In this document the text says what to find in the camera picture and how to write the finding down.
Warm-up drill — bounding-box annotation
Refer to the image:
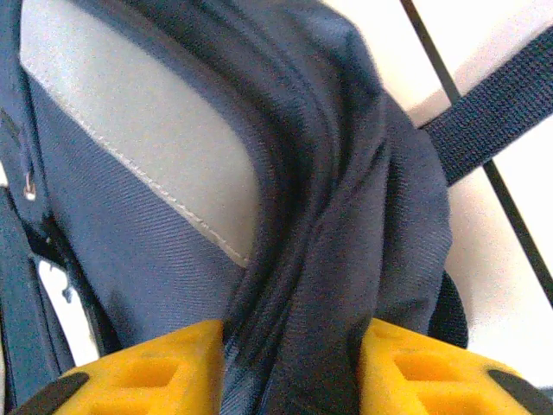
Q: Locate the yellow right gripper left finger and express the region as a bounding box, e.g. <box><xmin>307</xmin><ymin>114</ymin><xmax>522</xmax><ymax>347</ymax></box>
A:
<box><xmin>11</xmin><ymin>318</ymin><xmax>226</xmax><ymax>415</ymax></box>

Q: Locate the navy blue backpack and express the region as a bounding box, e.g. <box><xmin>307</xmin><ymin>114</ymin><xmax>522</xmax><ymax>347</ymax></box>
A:
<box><xmin>0</xmin><ymin>0</ymin><xmax>553</xmax><ymax>415</ymax></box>

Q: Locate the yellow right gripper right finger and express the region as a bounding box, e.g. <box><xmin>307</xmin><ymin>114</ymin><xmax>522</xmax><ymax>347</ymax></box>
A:
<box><xmin>359</xmin><ymin>317</ymin><xmax>553</xmax><ymax>415</ymax></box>

